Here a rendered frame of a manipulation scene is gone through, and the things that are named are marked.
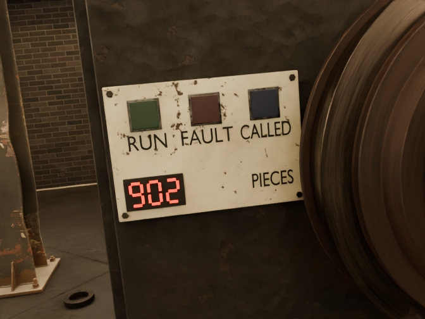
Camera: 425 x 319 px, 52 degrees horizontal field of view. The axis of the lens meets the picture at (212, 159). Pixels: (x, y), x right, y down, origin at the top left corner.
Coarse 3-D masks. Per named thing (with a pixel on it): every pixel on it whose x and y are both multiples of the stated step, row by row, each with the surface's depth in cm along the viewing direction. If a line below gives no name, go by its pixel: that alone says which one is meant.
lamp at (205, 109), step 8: (200, 96) 57; (208, 96) 57; (216, 96) 58; (192, 104) 57; (200, 104) 58; (208, 104) 58; (216, 104) 58; (192, 112) 58; (200, 112) 58; (208, 112) 58; (216, 112) 58; (200, 120) 58; (208, 120) 58; (216, 120) 58
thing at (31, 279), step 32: (0, 0) 301; (0, 32) 304; (0, 64) 278; (0, 96) 281; (0, 128) 284; (0, 160) 287; (0, 192) 290; (32, 192) 322; (0, 224) 293; (32, 224) 325; (0, 256) 296; (32, 256) 299; (0, 288) 298; (32, 288) 292
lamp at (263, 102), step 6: (264, 90) 58; (270, 90) 58; (276, 90) 58; (252, 96) 58; (258, 96) 58; (264, 96) 58; (270, 96) 58; (276, 96) 59; (252, 102) 58; (258, 102) 58; (264, 102) 58; (270, 102) 59; (276, 102) 59; (252, 108) 58; (258, 108) 58; (264, 108) 59; (270, 108) 59; (276, 108) 59; (252, 114) 59; (258, 114) 59; (264, 114) 59; (270, 114) 59; (276, 114) 59
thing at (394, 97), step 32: (416, 32) 45; (384, 64) 46; (416, 64) 45; (384, 96) 45; (416, 96) 44; (384, 128) 46; (416, 128) 44; (352, 160) 48; (384, 160) 46; (416, 160) 45; (384, 192) 47; (416, 192) 45; (384, 224) 47; (416, 224) 46; (384, 256) 48; (416, 256) 47; (416, 288) 49
